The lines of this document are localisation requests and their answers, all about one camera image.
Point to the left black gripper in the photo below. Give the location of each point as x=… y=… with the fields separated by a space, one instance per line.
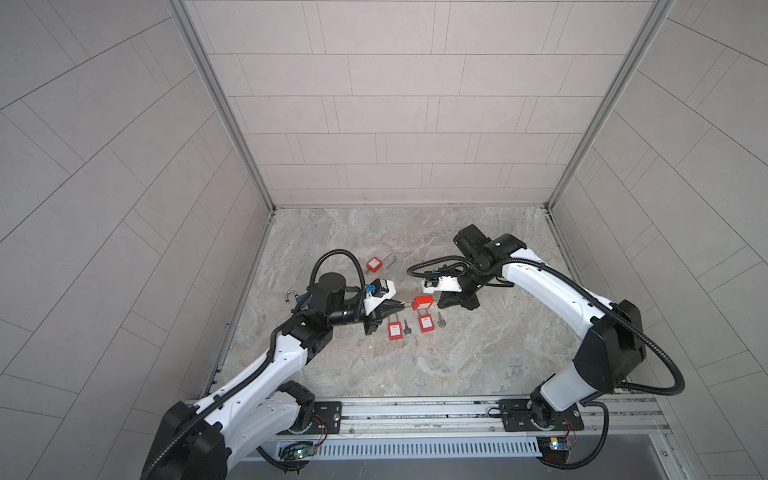
x=388 y=308

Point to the red padlock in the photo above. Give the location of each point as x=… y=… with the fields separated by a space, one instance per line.
x=421 y=302
x=426 y=321
x=395 y=331
x=375 y=263

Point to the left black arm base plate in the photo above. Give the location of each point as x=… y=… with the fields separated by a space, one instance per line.
x=325 y=418

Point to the right green circuit board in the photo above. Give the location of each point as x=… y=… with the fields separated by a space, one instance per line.
x=555 y=450

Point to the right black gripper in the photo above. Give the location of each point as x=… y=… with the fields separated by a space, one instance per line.
x=467 y=301

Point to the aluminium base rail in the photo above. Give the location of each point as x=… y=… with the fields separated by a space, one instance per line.
x=427 y=417

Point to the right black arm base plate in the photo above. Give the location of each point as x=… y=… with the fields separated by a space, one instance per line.
x=525 y=415

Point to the white slotted cable duct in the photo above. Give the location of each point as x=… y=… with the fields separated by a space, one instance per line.
x=427 y=448

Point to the blue padlock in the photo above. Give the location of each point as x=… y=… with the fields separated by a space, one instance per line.
x=291 y=297

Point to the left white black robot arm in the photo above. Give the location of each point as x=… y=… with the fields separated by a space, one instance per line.
x=207 y=438

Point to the left green circuit board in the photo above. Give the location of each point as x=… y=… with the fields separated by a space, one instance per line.
x=298 y=452

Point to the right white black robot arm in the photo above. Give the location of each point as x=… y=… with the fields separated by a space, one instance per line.
x=610 y=350

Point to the green circuit board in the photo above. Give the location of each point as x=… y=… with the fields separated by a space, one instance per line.
x=298 y=452
x=555 y=450

